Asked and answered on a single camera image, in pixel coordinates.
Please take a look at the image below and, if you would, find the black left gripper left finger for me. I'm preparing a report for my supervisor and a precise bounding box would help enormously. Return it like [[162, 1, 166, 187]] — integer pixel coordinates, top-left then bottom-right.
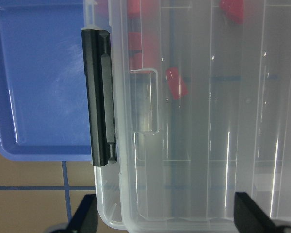
[[67, 194, 98, 233]]

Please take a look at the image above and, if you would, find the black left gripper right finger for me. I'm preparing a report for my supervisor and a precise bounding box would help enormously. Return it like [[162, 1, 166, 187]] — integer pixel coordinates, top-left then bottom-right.
[[234, 192, 284, 233]]

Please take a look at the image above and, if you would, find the red block picked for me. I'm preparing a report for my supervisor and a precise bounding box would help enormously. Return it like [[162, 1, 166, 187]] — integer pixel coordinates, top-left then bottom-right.
[[165, 67, 188, 100]]

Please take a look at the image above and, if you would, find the clear plastic storage box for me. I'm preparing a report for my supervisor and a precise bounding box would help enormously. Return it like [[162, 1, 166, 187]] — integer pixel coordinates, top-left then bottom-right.
[[83, 0, 291, 233]]

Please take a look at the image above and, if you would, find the blue plastic tray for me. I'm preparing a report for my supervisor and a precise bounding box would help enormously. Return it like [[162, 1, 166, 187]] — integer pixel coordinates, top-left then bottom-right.
[[0, 0, 91, 161]]

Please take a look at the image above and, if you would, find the red block lower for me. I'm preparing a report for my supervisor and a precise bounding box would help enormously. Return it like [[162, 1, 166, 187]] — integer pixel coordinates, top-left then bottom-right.
[[129, 52, 143, 70]]

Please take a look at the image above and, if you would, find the red block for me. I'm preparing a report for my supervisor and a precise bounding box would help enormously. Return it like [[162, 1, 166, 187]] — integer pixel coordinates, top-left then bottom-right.
[[128, 32, 142, 50], [219, 0, 244, 24], [127, 0, 141, 19], [129, 52, 143, 70]]

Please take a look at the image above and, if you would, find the red block middle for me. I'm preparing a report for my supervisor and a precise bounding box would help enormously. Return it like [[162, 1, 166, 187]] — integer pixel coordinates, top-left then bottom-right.
[[128, 32, 142, 50]]

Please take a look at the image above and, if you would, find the red block far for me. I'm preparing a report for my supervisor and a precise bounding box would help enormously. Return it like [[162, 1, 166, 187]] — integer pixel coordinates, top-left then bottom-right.
[[219, 0, 244, 24]]

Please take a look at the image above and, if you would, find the red block upper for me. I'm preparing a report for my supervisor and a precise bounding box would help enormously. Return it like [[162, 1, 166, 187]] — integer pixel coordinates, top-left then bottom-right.
[[127, 0, 141, 19]]

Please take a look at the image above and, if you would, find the black box latch handle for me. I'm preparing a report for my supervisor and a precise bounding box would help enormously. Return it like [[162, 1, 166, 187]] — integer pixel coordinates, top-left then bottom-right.
[[81, 28, 116, 167]]

